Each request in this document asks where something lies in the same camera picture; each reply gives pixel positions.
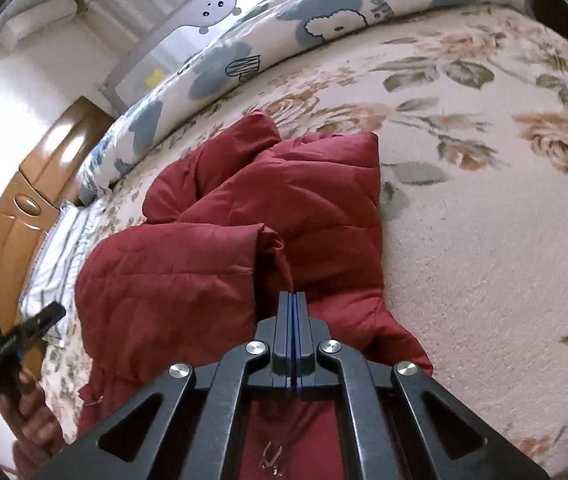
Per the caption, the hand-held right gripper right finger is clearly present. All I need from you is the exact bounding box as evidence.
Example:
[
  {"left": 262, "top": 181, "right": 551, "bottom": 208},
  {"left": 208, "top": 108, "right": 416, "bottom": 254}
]
[{"left": 295, "top": 292, "right": 551, "bottom": 480}]

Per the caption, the cream floral blanket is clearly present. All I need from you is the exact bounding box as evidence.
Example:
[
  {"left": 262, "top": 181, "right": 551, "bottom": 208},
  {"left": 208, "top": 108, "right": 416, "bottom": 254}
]
[{"left": 38, "top": 2, "right": 568, "bottom": 480}]

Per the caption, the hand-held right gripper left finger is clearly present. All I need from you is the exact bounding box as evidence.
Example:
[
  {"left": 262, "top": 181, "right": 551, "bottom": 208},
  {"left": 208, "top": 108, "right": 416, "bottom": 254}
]
[{"left": 30, "top": 291, "right": 293, "bottom": 480}]

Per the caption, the striped white pillow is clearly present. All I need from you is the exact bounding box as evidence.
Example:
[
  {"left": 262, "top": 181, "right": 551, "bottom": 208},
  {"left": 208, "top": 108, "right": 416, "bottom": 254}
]
[{"left": 21, "top": 200, "right": 109, "bottom": 347}]

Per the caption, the white air conditioner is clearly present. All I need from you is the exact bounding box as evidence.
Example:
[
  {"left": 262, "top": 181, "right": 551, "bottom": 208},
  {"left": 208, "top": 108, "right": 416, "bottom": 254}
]
[{"left": 4, "top": 0, "right": 80, "bottom": 42}]

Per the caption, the person's left hand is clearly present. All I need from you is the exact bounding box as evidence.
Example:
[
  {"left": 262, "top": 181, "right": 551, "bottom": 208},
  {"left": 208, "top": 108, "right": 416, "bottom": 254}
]
[{"left": 0, "top": 362, "right": 72, "bottom": 457}]

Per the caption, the white quilt with blue print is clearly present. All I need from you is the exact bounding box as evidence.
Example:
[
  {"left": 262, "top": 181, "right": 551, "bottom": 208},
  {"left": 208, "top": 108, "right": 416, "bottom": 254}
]
[{"left": 78, "top": 0, "right": 525, "bottom": 206}]

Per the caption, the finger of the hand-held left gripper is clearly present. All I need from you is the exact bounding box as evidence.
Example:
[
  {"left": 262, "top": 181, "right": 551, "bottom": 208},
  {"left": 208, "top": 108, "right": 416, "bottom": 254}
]
[{"left": 14, "top": 302, "right": 67, "bottom": 348}]

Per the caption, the red quilted down jacket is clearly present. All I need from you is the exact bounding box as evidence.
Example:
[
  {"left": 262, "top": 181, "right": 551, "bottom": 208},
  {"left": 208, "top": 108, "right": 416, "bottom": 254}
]
[{"left": 74, "top": 109, "right": 435, "bottom": 480}]

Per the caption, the wooden bed headboard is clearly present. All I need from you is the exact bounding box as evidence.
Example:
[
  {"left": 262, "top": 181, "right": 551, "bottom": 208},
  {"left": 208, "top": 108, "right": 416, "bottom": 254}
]
[{"left": 0, "top": 95, "right": 119, "bottom": 376}]

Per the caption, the grey bed guard rail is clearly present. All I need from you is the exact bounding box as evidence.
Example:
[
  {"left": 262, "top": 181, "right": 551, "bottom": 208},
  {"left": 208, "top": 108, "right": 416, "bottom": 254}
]
[{"left": 104, "top": 0, "right": 309, "bottom": 111}]

